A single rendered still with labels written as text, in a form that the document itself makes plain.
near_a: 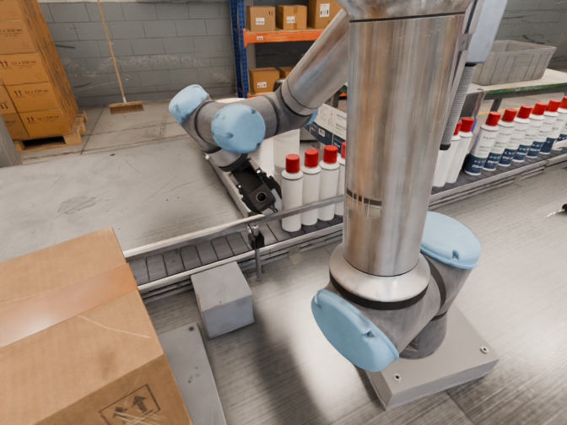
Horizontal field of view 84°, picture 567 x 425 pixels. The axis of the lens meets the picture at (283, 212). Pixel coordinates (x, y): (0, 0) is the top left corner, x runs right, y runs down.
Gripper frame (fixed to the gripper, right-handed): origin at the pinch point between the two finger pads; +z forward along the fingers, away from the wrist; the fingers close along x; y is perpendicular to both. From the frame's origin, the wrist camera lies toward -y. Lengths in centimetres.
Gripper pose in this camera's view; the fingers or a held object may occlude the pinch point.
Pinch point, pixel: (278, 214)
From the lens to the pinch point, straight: 79.4
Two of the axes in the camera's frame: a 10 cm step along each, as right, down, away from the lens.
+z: 4.5, 5.8, 6.8
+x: -7.8, 6.2, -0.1
